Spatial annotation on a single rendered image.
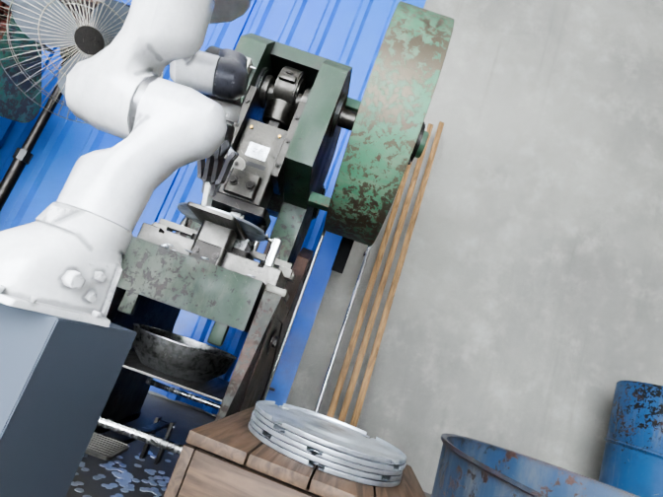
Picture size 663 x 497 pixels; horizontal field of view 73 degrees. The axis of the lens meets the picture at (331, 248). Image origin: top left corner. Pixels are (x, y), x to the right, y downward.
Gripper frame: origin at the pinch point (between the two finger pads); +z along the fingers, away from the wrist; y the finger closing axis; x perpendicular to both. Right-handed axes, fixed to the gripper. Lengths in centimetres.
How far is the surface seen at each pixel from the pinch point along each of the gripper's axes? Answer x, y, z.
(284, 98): 39, -1, -34
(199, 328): 100, -49, 90
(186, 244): 4.2, -6.5, 16.9
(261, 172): 25.4, 3.1, -8.3
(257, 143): 28.2, -1.8, -17.0
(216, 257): 2.4, 5.0, 17.6
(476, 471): -81, 73, 1
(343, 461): -51, 61, 26
